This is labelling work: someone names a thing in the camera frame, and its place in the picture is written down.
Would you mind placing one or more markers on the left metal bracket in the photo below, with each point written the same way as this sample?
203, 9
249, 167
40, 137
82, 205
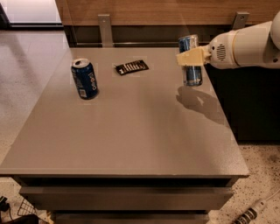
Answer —
105, 30

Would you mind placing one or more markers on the white power strip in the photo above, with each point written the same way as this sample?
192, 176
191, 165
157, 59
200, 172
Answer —
251, 213

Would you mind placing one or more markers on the wire basket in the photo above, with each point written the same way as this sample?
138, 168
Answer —
26, 208

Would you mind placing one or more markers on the blue Pepsi can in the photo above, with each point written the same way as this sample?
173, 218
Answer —
84, 78

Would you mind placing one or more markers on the right metal bracket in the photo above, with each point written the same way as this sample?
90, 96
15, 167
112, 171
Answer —
240, 20

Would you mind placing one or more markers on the Red Bull can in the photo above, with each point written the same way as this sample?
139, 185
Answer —
192, 74

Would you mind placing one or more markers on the metal bracket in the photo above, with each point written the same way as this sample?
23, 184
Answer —
240, 20
105, 30

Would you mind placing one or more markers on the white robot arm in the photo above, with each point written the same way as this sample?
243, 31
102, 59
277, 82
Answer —
253, 46

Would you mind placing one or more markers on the lower grey drawer front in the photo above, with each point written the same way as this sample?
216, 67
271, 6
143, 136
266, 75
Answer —
131, 218

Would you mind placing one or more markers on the grey drawer cabinet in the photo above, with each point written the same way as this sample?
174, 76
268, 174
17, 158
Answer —
146, 144

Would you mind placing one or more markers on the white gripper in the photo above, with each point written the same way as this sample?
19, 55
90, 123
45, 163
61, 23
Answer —
220, 52

